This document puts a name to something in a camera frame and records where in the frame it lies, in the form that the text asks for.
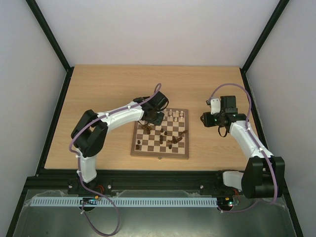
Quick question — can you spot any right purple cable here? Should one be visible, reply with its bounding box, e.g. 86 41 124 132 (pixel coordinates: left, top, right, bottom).
209 83 278 214

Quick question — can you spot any purple cable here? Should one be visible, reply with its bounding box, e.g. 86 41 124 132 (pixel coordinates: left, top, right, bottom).
209 83 278 214
68 82 121 236

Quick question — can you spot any left black frame post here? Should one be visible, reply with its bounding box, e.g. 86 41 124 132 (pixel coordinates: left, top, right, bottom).
25 0 74 72

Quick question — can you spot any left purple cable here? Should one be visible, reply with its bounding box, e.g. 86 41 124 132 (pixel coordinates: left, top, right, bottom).
68 82 121 236

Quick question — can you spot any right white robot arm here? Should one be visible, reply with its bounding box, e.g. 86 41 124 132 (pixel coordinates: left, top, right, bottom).
200 96 285 199

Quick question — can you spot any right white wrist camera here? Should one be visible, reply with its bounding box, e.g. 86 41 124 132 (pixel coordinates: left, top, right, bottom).
206 98 221 115

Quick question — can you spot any black frame post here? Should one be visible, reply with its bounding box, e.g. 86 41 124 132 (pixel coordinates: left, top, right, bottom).
241 0 290 72
25 0 74 72

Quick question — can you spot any white slotted cable duct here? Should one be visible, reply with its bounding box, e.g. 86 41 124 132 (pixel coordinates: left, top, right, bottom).
30 197 217 207

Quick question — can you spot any black aluminium frame rail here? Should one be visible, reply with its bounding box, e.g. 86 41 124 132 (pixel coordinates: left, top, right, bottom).
25 170 232 193

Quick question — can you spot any right black frame post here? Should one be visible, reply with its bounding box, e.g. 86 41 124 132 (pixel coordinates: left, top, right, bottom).
241 0 290 72

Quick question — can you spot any dark bishop chess piece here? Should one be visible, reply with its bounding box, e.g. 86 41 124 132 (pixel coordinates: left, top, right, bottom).
141 124 152 134

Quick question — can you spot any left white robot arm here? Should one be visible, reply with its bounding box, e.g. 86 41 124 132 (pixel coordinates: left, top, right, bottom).
69 91 169 183

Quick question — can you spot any wooden chess board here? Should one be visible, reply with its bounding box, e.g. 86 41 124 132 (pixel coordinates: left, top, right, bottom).
130 108 189 159

